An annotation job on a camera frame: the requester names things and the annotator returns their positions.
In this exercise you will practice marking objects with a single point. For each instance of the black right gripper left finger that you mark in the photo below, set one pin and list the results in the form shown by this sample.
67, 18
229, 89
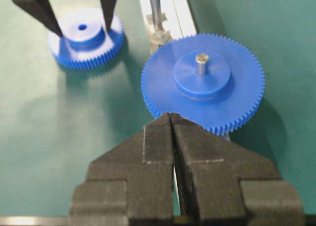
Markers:
130, 185

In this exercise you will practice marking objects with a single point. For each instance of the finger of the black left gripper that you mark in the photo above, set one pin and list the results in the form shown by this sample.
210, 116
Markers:
42, 11
108, 7

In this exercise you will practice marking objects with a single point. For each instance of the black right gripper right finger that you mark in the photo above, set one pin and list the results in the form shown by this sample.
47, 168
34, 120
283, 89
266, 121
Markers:
223, 184

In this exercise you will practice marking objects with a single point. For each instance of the small blue gear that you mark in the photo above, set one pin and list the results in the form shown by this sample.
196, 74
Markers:
86, 43

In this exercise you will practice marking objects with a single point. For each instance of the free steel shaft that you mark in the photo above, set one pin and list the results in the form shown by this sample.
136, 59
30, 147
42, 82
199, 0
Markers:
156, 14

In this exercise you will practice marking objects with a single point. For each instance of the large blue gear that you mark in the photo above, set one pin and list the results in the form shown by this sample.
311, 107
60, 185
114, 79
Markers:
222, 101

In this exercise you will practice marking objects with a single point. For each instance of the steel shaft in large gear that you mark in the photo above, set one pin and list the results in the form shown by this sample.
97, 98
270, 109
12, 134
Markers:
201, 63

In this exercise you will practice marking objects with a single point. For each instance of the clear plastic shaft bracket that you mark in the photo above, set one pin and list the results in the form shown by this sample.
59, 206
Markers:
157, 38

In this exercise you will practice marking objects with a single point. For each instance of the aluminium extrusion rail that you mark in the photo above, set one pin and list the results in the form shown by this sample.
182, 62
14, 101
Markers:
176, 17

